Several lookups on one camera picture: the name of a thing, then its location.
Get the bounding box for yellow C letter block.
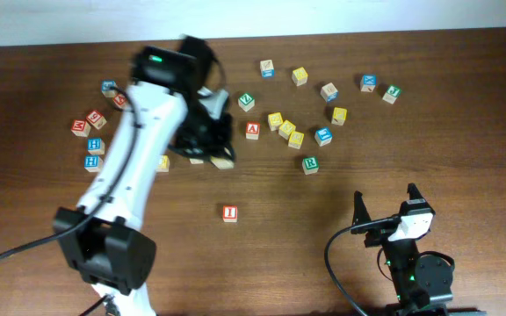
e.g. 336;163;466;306
211;156;235;170

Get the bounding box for red I letter block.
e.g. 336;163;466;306
222;205;238;223

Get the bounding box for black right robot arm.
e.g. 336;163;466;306
352;183;455;315

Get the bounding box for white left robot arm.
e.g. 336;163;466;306
53;36;235;315

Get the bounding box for green V block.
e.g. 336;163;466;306
189;158;204;164

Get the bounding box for red A block centre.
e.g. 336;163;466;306
245;122;260;140

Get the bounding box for red a block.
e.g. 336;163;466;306
245;122;260;140
112;93;128;111

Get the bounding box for green Z block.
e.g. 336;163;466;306
238;93;255;111

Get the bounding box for yellow O block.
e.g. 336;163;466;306
156;155;170;172

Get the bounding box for yellow block cluster left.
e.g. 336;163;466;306
267;112;283;131

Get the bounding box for yellow block cluster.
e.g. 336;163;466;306
278;120;296;140
267;112;283;131
288;131;304;149

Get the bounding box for green R block right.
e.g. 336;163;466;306
302;156;319;175

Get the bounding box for yellow block cluster middle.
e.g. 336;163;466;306
278;120;296;140

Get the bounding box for wooden block blue side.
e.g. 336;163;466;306
260;60;275;78

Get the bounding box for yellow block cluster lower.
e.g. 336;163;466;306
288;131;304;149

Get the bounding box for blue E block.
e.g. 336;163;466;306
314;127;333;147

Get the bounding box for red A block left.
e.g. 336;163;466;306
112;93;128;111

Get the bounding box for green J block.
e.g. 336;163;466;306
382;85;401;104

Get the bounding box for yellow block right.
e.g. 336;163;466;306
331;107;348;126

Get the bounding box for yellow block top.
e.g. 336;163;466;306
292;67;308;86

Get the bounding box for blue 5 block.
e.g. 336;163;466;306
101;80;117;98

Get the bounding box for red 9 block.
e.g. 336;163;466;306
86;110;107;130

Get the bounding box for blue H block upper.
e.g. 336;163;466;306
87;138;105;155

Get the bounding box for blue h block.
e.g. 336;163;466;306
83;155;103;172
87;138;105;155

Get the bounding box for blue X block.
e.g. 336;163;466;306
360;74;377;92

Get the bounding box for blue H block lower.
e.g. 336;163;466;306
83;155;103;172

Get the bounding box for wooden block orange letter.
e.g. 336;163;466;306
320;83;338;103

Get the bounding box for red M block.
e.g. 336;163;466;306
70;119;90;137

